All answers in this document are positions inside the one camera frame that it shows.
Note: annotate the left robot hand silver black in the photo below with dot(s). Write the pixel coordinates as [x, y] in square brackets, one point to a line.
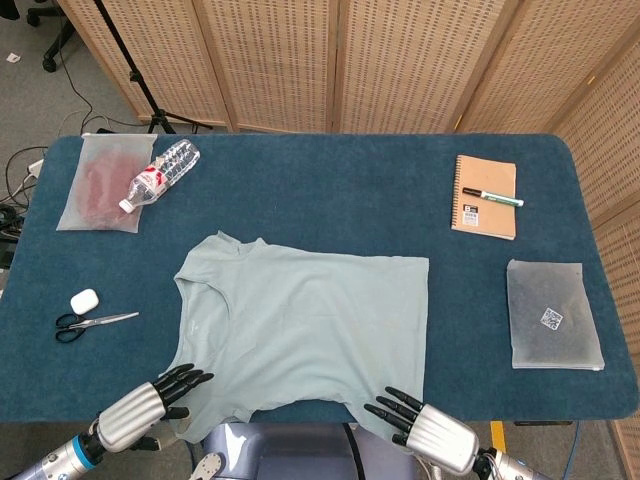
[130, 415]

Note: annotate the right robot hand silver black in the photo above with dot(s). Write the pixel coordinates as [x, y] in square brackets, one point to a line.
[445, 440]

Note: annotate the light green t-shirt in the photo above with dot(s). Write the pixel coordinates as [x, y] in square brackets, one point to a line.
[300, 325]

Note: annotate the white earbuds case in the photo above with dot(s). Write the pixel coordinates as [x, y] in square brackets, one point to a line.
[84, 301]

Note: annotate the blue-grey robot torso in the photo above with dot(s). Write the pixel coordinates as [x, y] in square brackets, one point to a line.
[300, 450]

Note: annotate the frosted bag with QR label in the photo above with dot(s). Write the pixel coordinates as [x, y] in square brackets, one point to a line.
[540, 300]

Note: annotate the brown spiral notebook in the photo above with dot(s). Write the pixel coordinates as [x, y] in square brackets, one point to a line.
[492, 220]

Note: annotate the frosted bag with red cloth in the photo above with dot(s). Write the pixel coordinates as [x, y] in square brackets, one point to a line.
[95, 185]

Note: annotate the clear plastic water bottle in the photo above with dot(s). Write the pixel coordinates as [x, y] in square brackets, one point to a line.
[160, 175]

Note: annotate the green white marker pen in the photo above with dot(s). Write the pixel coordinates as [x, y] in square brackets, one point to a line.
[500, 200]

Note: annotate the white power adapter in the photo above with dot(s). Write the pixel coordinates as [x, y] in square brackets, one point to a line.
[34, 169]

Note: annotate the blue carpet table cover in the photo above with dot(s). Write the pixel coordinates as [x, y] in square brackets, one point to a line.
[320, 190]

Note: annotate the black tripod stand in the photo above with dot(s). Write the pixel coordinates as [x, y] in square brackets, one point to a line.
[135, 77]

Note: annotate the black office chair base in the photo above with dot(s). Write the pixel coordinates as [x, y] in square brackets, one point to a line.
[55, 50]

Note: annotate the white paper scrap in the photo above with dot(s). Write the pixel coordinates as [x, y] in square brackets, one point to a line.
[13, 58]

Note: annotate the woven wooden folding screen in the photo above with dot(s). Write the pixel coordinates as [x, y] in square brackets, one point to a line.
[275, 60]

